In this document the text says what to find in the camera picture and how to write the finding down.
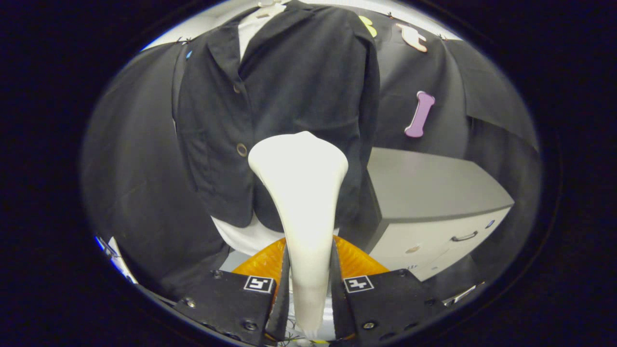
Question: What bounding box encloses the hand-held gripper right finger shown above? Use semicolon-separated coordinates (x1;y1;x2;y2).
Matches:
331;235;446;346

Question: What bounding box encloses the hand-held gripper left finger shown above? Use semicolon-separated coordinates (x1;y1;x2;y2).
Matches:
174;236;292;347

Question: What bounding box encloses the white garment steamer with hose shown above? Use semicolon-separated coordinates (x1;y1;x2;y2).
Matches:
248;131;349;340

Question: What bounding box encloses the black suit jacket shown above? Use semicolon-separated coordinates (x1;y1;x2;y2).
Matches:
174;0;381;233

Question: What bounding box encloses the white mannequin torso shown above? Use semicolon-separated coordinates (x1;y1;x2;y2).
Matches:
211;0;340;257

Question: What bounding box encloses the grey storage cabinet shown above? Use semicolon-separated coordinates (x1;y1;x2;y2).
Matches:
352;147;515;282

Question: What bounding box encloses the white and blue equipment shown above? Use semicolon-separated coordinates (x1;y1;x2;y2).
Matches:
94;235;139;285

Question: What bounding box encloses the black backdrop cloth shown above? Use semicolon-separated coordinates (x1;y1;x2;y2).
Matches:
80;10;540;299

